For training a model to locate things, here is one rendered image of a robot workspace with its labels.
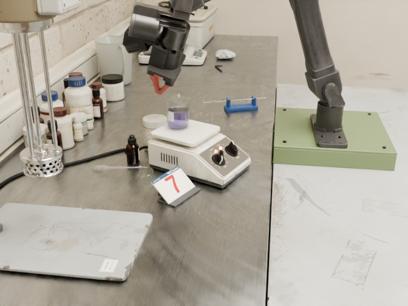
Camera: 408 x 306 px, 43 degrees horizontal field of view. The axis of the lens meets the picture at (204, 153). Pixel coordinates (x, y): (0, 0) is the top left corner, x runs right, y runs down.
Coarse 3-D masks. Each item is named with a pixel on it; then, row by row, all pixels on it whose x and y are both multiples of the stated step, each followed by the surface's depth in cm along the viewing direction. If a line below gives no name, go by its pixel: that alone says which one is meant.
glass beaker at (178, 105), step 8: (168, 96) 116; (176, 96) 117; (184, 96) 117; (168, 104) 114; (176, 104) 113; (184, 104) 113; (168, 112) 115; (176, 112) 113; (184, 112) 114; (168, 120) 115; (176, 120) 114; (184, 120) 115; (168, 128) 116; (176, 128) 115; (184, 128) 115
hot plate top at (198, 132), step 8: (192, 120) 122; (160, 128) 117; (192, 128) 117; (200, 128) 117; (208, 128) 117; (216, 128) 117; (152, 136) 115; (160, 136) 113; (168, 136) 113; (176, 136) 113; (184, 136) 113; (192, 136) 113; (200, 136) 113; (208, 136) 114; (184, 144) 110; (192, 144) 110
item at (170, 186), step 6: (174, 174) 108; (180, 174) 109; (162, 180) 105; (168, 180) 106; (174, 180) 107; (180, 180) 108; (186, 180) 109; (162, 186) 104; (168, 186) 105; (174, 186) 106; (180, 186) 107; (186, 186) 108; (162, 192) 104; (168, 192) 104; (174, 192) 105; (168, 198) 104
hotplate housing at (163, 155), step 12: (156, 144) 114; (168, 144) 113; (180, 144) 113; (204, 144) 113; (156, 156) 115; (168, 156) 113; (180, 156) 112; (192, 156) 110; (156, 168) 117; (168, 168) 115; (192, 168) 111; (204, 168) 109; (240, 168) 114; (204, 180) 111; (216, 180) 109; (228, 180) 110
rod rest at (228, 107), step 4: (252, 96) 155; (228, 100) 152; (252, 100) 156; (228, 104) 152; (236, 104) 156; (240, 104) 156; (244, 104) 156; (248, 104) 156; (252, 104) 156; (256, 104) 156; (224, 108) 155; (228, 108) 153; (232, 108) 153; (236, 108) 153; (240, 108) 153; (244, 108) 154; (248, 108) 154; (252, 108) 154; (256, 108) 155
